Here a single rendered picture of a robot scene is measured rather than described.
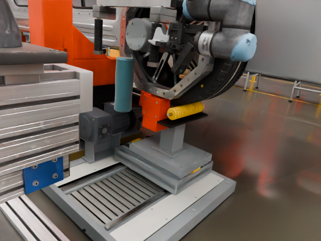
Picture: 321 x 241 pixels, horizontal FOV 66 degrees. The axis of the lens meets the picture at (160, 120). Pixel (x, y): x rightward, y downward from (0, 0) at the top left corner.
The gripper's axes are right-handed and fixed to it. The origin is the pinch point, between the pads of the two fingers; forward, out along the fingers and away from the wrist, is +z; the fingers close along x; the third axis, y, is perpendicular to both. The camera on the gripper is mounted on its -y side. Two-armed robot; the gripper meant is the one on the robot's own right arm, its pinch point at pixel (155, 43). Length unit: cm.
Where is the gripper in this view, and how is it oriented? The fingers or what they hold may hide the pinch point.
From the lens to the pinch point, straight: 93.2
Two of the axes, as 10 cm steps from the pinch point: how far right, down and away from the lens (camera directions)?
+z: -7.5, -2.9, 6.0
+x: -6.6, 1.8, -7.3
